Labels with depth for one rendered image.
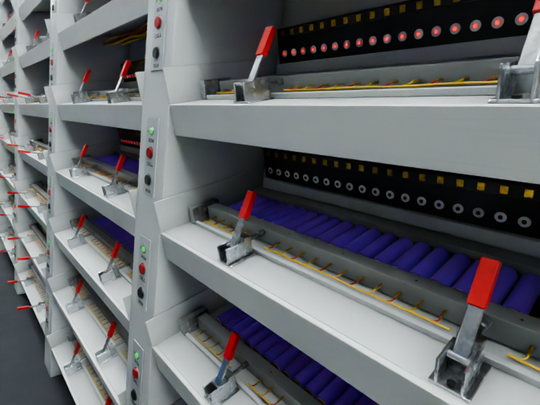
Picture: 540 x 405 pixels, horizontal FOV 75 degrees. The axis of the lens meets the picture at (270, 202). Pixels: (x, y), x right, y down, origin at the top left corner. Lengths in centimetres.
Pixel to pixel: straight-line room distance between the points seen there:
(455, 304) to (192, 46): 47
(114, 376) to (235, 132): 65
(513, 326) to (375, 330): 10
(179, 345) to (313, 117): 44
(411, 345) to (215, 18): 50
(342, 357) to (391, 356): 4
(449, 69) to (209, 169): 38
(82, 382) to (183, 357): 65
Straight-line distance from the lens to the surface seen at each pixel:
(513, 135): 25
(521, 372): 32
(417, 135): 28
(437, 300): 35
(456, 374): 31
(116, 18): 82
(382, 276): 36
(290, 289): 38
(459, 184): 43
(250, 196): 43
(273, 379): 51
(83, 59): 124
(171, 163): 55
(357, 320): 34
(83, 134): 123
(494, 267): 29
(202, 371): 58
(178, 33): 57
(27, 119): 191
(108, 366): 94
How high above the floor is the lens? 84
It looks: 9 degrees down
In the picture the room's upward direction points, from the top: 7 degrees clockwise
